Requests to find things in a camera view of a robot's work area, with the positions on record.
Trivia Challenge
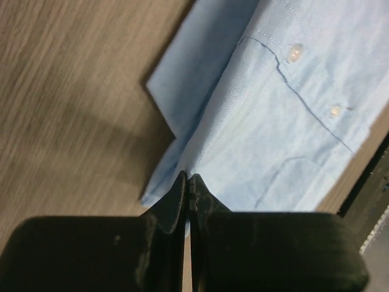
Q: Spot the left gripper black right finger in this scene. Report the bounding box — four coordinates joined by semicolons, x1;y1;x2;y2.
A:
189;175;369;291

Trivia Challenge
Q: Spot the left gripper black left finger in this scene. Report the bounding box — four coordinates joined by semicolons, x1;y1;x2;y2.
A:
1;172;186;291

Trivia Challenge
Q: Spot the light blue long sleeve shirt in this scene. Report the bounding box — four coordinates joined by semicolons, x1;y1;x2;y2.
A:
142;1;388;211

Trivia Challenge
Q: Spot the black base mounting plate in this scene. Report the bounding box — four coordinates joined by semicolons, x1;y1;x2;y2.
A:
337;137;388;246

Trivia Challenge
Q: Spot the white slotted cable duct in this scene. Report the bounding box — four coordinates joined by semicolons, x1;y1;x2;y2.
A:
359;207;388;254

